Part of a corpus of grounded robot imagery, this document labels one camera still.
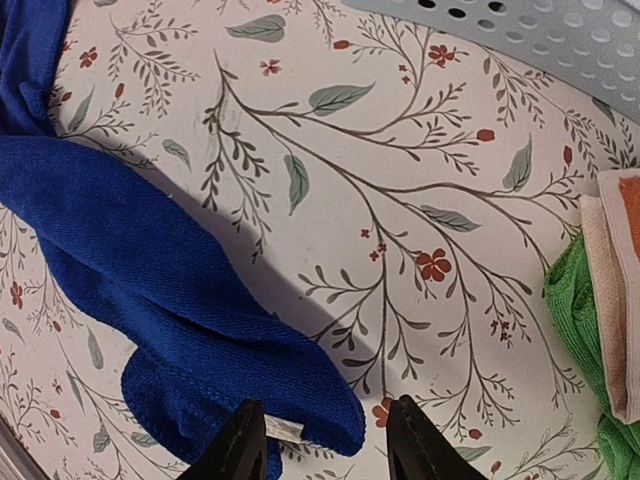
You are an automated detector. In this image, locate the front aluminium rail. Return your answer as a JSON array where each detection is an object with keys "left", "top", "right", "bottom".
[{"left": 1, "top": 424, "right": 38, "bottom": 480}]

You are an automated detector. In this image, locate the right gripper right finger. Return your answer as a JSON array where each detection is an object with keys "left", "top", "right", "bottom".
[{"left": 387, "top": 395, "right": 485, "bottom": 480}]

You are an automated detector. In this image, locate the green towel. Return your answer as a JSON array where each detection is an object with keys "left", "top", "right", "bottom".
[{"left": 544, "top": 235, "right": 639, "bottom": 480}]

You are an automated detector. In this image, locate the blue towel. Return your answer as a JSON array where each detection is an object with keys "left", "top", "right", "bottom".
[{"left": 1, "top": 1, "right": 365, "bottom": 468}]

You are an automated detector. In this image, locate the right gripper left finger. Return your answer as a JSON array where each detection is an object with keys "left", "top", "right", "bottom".
[{"left": 178, "top": 399, "right": 267, "bottom": 480}]

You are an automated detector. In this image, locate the orange patterned towel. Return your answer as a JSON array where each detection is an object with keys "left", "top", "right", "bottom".
[{"left": 580, "top": 169, "right": 639, "bottom": 425}]

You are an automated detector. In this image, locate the floral table mat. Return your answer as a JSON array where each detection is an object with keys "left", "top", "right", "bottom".
[{"left": 1, "top": 1, "right": 639, "bottom": 479}]

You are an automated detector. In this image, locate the light blue plastic basket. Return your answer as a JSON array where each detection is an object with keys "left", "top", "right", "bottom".
[{"left": 347, "top": 0, "right": 639, "bottom": 121}]

